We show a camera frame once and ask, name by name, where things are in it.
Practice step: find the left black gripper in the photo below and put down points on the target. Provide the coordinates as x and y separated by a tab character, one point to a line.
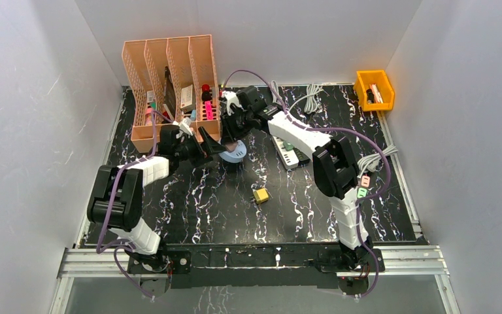
198	147

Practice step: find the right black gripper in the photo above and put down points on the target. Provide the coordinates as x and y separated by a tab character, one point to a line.
229	133

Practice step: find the round blue power socket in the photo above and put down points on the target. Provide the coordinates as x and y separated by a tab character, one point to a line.
234	157

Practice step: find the white power strip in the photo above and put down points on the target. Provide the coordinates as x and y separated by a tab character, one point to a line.
288	157

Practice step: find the yellow plug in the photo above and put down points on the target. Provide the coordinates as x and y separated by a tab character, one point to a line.
260	195

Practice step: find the pink plug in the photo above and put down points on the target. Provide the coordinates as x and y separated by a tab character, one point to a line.
232	147

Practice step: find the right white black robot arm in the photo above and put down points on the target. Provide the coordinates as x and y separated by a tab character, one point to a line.
335	167

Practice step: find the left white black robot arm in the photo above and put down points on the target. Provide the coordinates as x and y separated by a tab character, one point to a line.
116	199

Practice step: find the black power strip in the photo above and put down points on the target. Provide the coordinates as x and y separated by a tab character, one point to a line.
302	158
364	182

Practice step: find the pink file organizer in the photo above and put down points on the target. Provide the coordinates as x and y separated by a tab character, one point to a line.
172	79

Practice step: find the orange storage bin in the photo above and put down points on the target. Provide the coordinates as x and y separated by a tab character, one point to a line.
374	90

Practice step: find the right side black power strip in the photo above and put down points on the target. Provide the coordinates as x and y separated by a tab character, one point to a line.
364	182

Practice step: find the aluminium base frame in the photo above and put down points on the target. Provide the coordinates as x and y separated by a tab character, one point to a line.
258	264

